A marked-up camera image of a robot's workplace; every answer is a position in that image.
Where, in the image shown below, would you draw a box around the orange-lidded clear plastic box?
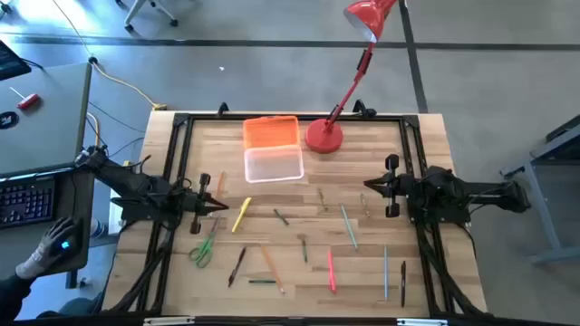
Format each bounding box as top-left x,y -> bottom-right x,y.
242,115 -> 305,185

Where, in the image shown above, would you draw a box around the black cable bundle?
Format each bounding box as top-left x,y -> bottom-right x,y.
414,224 -> 482,317
106,221 -> 179,314

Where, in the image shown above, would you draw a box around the small red device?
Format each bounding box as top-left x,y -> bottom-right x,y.
9,86 -> 42,110

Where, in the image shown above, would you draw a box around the orange pencil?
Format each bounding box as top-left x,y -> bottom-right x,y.
259,244 -> 286,295

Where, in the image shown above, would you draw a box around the black keyboard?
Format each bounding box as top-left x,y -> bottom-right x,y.
0,178 -> 56,230

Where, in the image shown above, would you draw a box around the round black sticker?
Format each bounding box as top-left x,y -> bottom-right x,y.
0,110 -> 20,131

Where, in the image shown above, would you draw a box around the person's hand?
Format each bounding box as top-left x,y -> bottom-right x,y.
15,216 -> 78,280

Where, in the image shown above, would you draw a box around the light teal pen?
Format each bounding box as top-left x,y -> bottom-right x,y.
339,203 -> 359,251

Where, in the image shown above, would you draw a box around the dark brown pen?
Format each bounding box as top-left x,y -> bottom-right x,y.
227,245 -> 248,289

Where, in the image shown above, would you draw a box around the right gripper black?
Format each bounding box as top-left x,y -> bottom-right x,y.
363,153 -> 425,218

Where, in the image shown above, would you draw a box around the green marker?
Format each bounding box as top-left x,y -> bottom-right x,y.
296,233 -> 309,264

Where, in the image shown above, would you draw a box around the yellow cable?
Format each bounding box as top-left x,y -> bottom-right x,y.
52,0 -> 169,111

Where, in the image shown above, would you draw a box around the grey metal cart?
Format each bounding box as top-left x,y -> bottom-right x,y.
499,115 -> 580,266

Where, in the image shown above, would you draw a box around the blue pencil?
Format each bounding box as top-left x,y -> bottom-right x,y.
382,244 -> 390,302

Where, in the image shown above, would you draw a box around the yellow highlighter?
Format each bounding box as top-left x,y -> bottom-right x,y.
231,196 -> 253,235

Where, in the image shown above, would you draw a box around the pink pen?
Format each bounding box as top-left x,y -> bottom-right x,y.
326,250 -> 338,294

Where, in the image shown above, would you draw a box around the black desk mat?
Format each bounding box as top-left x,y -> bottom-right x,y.
0,168 -> 96,278

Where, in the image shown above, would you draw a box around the office chair base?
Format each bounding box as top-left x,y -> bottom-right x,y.
115,0 -> 180,34

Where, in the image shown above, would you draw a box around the grey desk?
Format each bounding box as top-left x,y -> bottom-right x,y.
0,62 -> 94,178

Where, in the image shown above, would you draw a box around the red desk lamp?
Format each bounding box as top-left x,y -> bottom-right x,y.
304,0 -> 400,155

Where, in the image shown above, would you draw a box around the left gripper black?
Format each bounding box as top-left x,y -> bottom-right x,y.
182,173 -> 229,235

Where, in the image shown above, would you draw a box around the black laptop screen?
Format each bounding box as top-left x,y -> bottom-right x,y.
0,39 -> 33,82

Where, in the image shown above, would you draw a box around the green-handled scissors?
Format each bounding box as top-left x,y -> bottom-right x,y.
188,216 -> 222,269

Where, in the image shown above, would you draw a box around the silver edge bracket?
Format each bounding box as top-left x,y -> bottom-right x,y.
396,318 -> 450,326
142,316 -> 196,326

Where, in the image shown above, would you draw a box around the person's forearm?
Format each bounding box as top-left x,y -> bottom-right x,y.
0,273 -> 38,323

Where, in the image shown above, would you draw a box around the black computer mouse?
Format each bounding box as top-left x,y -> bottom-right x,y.
53,233 -> 82,264

